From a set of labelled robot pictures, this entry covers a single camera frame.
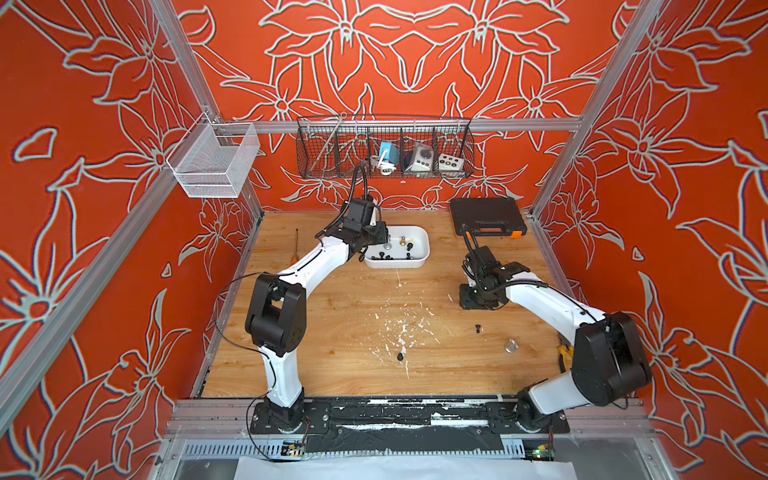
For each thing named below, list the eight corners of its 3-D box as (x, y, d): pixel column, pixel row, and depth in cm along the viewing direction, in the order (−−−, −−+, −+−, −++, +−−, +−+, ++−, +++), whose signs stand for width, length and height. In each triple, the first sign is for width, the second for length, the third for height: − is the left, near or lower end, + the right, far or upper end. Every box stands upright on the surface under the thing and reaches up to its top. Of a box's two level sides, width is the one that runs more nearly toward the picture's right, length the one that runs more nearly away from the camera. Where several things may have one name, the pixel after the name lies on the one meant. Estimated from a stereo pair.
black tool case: (457, 240, 113) (459, 232, 109) (450, 207, 124) (452, 198, 120) (523, 240, 112) (528, 231, 109) (510, 207, 124) (514, 198, 120)
